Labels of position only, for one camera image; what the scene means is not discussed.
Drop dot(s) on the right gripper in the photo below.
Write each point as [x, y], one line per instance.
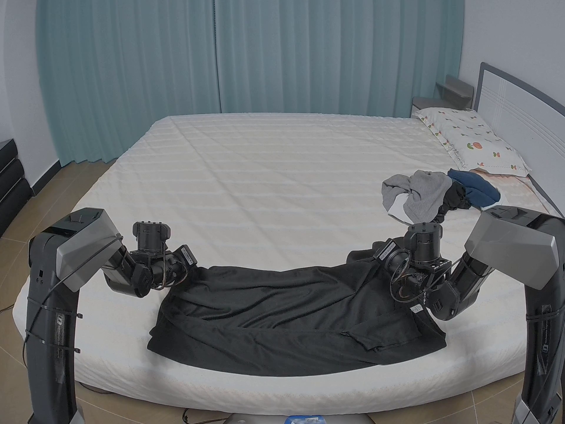
[390, 259]

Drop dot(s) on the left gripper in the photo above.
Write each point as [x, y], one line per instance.
[183, 265]

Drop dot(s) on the black T-shirt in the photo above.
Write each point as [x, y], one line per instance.
[287, 316]

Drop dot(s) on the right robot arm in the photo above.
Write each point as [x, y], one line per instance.
[512, 245]

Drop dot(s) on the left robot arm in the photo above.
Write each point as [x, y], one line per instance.
[79, 250]

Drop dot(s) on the pile of clothes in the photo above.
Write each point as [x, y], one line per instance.
[423, 197]

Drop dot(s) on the bed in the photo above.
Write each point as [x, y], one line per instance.
[273, 170]

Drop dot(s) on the white printed pillow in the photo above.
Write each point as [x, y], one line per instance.
[474, 142]

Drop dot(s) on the grey bedside table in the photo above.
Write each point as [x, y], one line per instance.
[454, 93]

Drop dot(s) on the black chest of drawers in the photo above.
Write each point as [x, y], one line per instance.
[11, 183]

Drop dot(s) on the blue-green curtain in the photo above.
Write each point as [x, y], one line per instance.
[128, 60]
[335, 42]

